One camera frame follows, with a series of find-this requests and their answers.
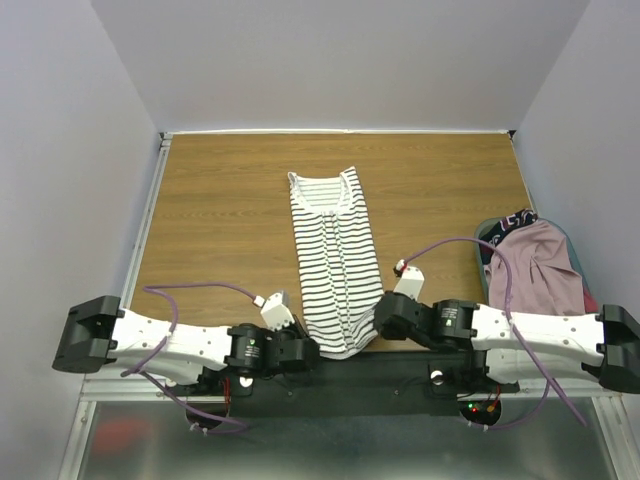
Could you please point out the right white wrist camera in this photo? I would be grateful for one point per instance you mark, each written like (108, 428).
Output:
(410, 280)

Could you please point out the pink tank top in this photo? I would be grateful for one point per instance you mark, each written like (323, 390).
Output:
(540, 270)

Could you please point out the aluminium frame rail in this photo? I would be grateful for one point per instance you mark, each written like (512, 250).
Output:
(125, 387)

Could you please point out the black white striped tank top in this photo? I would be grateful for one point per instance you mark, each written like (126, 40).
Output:
(338, 267)

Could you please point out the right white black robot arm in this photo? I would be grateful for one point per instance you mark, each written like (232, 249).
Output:
(601, 347)

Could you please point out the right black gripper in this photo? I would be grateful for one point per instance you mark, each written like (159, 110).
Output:
(388, 315)

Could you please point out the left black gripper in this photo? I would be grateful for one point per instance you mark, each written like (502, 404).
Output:
(295, 328)

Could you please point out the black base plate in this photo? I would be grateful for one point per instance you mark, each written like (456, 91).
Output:
(261, 400)

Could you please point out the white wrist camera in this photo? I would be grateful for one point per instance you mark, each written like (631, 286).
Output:
(275, 311)
(410, 280)

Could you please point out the teal laundry basket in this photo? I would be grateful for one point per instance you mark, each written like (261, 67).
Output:
(480, 250)

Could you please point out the navy patterned garment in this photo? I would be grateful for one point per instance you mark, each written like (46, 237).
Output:
(494, 231)

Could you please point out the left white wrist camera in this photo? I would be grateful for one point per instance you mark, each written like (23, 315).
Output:
(275, 311)

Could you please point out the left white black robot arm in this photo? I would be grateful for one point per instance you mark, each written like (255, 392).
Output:
(100, 332)

